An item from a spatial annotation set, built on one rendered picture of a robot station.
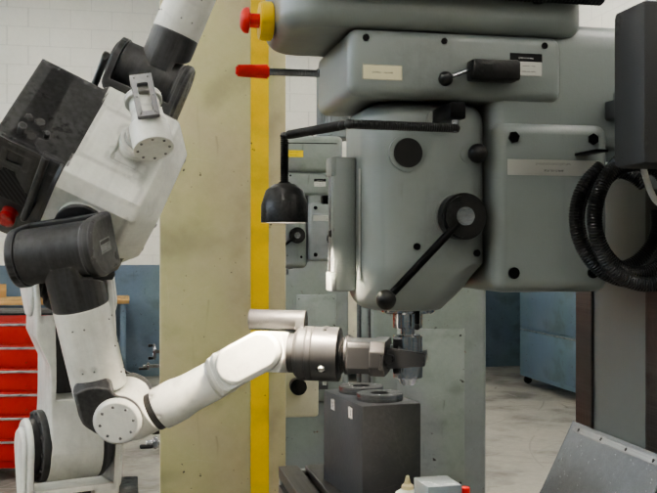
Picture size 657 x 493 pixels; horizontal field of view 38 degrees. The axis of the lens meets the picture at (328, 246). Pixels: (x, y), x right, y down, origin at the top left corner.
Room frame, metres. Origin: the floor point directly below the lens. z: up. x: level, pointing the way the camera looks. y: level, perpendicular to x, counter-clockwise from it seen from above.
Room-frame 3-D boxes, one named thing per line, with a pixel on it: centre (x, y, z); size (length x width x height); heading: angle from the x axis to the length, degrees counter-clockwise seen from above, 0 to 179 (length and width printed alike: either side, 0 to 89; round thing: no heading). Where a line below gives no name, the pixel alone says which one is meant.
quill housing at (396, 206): (1.53, -0.13, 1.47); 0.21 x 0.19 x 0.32; 12
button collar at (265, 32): (1.48, 0.10, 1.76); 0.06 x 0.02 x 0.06; 12
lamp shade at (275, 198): (1.46, 0.07, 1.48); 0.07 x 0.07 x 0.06
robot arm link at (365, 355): (1.55, -0.04, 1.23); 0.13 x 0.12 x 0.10; 170
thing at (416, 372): (1.53, -0.13, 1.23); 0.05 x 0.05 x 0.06
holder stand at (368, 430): (1.89, -0.08, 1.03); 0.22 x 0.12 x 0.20; 19
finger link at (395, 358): (1.50, -0.12, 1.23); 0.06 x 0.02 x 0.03; 80
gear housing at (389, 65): (1.54, -0.17, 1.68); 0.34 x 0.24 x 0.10; 102
